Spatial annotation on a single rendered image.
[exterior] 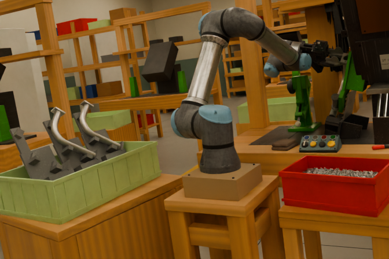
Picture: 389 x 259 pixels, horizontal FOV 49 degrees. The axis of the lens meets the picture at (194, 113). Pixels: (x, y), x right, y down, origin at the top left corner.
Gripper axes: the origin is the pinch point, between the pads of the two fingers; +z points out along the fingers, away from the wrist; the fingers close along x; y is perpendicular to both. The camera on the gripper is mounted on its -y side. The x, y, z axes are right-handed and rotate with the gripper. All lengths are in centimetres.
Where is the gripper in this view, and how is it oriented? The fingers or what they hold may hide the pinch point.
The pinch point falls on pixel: (345, 60)
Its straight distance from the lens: 203.0
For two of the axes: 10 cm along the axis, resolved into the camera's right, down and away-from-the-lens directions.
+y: -3.0, -5.3, -7.9
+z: 8.5, 2.2, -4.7
